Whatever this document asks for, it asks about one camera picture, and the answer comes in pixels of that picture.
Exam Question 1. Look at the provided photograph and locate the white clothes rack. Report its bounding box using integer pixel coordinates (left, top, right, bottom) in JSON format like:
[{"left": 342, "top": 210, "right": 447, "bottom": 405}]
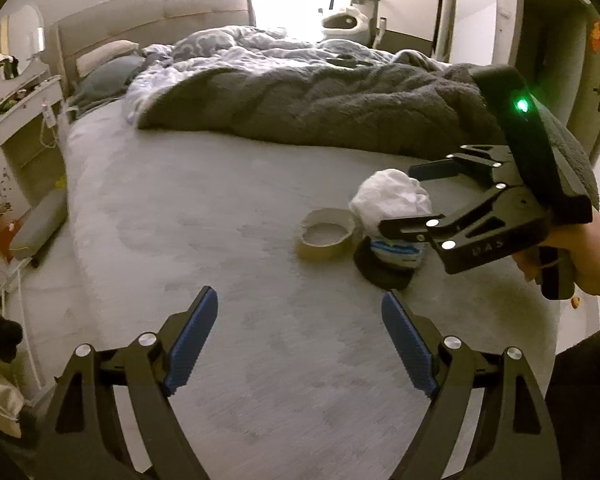
[{"left": 0, "top": 257, "right": 45, "bottom": 405}]

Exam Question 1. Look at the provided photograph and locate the grey bed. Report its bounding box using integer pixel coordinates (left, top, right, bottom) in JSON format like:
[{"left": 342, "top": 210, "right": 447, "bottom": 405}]
[{"left": 17, "top": 0, "right": 577, "bottom": 480}]

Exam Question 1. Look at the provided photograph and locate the grey pillow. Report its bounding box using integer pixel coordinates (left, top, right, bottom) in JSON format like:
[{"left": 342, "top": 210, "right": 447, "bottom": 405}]
[{"left": 67, "top": 54, "right": 145, "bottom": 115}]

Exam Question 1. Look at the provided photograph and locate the white vanity desk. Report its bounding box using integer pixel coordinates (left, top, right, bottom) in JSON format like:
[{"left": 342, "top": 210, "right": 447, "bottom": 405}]
[{"left": 0, "top": 6, "right": 64, "bottom": 261}]

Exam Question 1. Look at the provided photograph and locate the brown tape roll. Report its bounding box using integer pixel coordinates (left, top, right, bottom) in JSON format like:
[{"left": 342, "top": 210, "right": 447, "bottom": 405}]
[{"left": 296, "top": 208, "right": 356, "bottom": 261}]

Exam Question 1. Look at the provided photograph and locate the beige pillow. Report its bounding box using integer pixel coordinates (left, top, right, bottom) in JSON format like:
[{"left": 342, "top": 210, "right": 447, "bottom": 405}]
[{"left": 76, "top": 40, "right": 140, "bottom": 78}]

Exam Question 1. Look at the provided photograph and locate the grey patterned duvet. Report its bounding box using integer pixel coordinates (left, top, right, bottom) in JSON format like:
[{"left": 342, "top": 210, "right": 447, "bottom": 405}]
[{"left": 122, "top": 25, "right": 449, "bottom": 126}]

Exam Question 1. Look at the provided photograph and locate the white cat bed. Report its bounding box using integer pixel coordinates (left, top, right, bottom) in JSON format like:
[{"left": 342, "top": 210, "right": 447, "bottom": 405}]
[{"left": 322, "top": 6, "right": 370, "bottom": 44}]

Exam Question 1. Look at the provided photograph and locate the round vanity mirror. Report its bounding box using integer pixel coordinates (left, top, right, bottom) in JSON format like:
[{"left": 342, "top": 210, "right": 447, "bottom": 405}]
[{"left": 0, "top": 4, "right": 45, "bottom": 80}]

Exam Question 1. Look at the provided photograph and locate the blue white tissue pack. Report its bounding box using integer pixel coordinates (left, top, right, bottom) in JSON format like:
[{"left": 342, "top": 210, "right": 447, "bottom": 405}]
[{"left": 370, "top": 238, "right": 426, "bottom": 269}]

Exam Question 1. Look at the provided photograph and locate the person's right hand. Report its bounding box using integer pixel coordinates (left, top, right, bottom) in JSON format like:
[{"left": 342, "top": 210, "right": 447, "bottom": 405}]
[{"left": 541, "top": 209, "right": 600, "bottom": 297}]

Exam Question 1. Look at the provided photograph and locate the white charger with cable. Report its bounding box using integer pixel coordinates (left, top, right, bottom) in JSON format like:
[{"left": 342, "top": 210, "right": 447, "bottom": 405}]
[{"left": 38, "top": 102, "right": 58, "bottom": 150}]

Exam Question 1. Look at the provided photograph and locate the dark grey fleece blanket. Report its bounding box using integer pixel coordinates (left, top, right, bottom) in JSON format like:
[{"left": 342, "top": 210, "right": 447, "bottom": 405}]
[{"left": 136, "top": 49, "right": 600, "bottom": 212}]

